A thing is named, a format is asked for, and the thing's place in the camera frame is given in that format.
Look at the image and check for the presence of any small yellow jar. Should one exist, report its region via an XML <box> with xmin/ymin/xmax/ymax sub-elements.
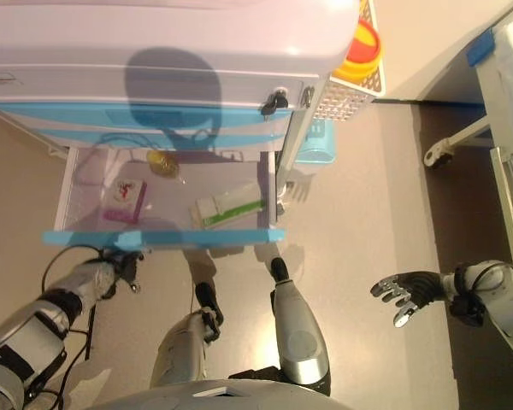
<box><xmin>147</xmin><ymin>149</ymin><xmax>183</xmax><ymax>178</ymax></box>

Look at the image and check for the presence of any white green medicine box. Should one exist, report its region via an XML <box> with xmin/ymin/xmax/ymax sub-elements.
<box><xmin>190</xmin><ymin>181</ymin><xmax>267</xmax><ymax>231</ymax></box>

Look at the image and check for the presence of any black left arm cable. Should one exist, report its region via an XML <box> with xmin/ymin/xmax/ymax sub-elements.
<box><xmin>23</xmin><ymin>245</ymin><xmax>109</xmax><ymax>410</ymax></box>

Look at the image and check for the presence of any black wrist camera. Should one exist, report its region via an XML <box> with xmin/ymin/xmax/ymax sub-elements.
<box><xmin>122</xmin><ymin>251</ymin><xmax>145</xmax><ymax>295</ymax></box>
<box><xmin>448</xmin><ymin>293</ymin><xmax>486</xmax><ymax>328</ymax></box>

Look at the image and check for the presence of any white hospital bed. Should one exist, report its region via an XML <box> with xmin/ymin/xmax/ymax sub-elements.
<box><xmin>422</xmin><ymin>0</ymin><xmax>513</xmax><ymax>173</ymax></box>

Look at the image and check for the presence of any grey robot torso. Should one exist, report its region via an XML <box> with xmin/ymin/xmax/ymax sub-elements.
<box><xmin>89</xmin><ymin>378</ymin><xmax>339</xmax><ymax>410</ymax></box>

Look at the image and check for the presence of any blue-fronted cart drawer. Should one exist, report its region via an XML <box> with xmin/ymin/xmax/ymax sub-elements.
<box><xmin>41</xmin><ymin>147</ymin><xmax>286</xmax><ymax>249</ymax></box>

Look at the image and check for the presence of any silver right robot leg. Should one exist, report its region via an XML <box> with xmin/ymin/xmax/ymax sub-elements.
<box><xmin>269</xmin><ymin>256</ymin><xmax>332</xmax><ymax>396</ymax></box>

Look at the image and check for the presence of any white bed side rail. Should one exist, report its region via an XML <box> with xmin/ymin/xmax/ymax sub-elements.
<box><xmin>489</xmin><ymin>144</ymin><xmax>513</xmax><ymax>271</ymax></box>

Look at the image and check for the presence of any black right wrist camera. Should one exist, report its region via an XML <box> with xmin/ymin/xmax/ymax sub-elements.
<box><xmin>448</xmin><ymin>293</ymin><xmax>486</xmax><ymax>328</ymax></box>

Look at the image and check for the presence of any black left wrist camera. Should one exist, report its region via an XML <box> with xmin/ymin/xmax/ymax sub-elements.
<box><xmin>122</xmin><ymin>251</ymin><xmax>145</xmax><ymax>295</ymax></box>

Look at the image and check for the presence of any white lattice basket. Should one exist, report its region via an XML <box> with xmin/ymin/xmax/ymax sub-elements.
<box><xmin>314</xmin><ymin>0</ymin><xmax>386</xmax><ymax>123</ymax></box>

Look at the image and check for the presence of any black cart key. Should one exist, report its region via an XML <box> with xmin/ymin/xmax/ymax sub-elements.
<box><xmin>260</xmin><ymin>87</ymin><xmax>290</xmax><ymax>117</ymax></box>

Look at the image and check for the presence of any white medical cart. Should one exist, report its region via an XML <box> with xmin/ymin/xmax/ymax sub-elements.
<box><xmin>0</xmin><ymin>0</ymin><xmax>363</xmax><ymax>249</ymax></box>

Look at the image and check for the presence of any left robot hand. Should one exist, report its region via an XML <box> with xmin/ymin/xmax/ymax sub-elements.
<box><xmin>103</xmin><ymin>249</ymin><xmax>144</xmax><ymax>284</ymax></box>

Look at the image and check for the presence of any white pink medicine box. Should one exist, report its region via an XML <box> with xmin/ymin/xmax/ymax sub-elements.
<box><xmin>102</xmin><ymin>179</ymin><xmax>148</xmax><ymax>224</ymax></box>

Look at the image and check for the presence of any light blue waste bin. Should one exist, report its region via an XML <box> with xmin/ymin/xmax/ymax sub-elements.
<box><xmin>294</xmin><ymin>119</ymin><xmax>339</xmax><ymax>166</ymax></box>

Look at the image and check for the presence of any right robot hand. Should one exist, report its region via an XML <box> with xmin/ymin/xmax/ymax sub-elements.
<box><xmin>369</xmin><ymin>269</ymin><xmax>446</xmax><ymax>329</ymax></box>

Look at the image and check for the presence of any yellow container red lid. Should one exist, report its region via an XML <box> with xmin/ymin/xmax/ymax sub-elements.
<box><xmin>335</xmin><ymin>19</ymin><xmax>382</xmax><ymax>80</ymax></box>

